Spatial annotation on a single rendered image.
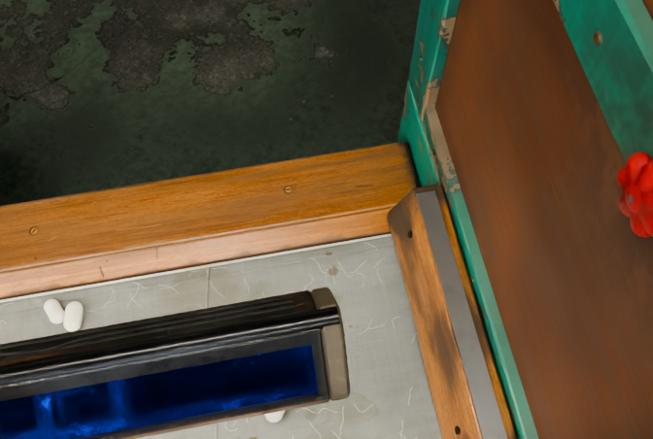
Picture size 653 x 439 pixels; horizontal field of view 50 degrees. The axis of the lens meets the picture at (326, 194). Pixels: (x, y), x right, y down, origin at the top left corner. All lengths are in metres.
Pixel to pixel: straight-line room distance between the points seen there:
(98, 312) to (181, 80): 1.17
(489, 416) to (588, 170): 0.30
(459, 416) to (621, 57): 0.43
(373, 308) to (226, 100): 1.16
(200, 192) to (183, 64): 1.14
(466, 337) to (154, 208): 0.41
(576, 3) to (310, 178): 0.52
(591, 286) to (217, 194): 0.52
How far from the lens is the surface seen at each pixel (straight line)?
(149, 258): 0.89
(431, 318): 0.76
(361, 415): 0.82
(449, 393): 0.74
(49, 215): 0.94
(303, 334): 0.46
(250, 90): 1.93
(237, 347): 0.46
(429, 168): 0.84
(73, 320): 0.88
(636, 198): 0.37
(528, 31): 0.55
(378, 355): 0.84
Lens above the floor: 1.55
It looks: 62 degrees down
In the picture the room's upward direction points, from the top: straight up
